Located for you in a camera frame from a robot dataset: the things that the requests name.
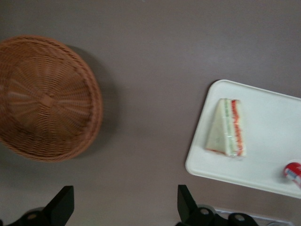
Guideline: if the red lidded yogurt cup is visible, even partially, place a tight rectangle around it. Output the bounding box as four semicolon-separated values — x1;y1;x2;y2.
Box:
283;160;301;189

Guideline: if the triangular sandwich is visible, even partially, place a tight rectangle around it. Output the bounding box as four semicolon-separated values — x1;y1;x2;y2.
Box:
204;98;248;158

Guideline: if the round brown wicker basket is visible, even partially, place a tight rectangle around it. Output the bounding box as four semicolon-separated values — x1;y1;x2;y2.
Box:
0;35;104;163

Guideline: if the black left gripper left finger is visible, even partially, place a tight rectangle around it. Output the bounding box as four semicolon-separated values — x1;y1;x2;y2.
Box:
0;186;75;226

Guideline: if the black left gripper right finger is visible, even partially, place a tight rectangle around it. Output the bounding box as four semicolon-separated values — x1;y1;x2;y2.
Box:
174;184;223;226

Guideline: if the beige plastic tray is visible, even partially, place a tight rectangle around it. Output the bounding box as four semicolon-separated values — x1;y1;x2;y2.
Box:
184;79;301;203

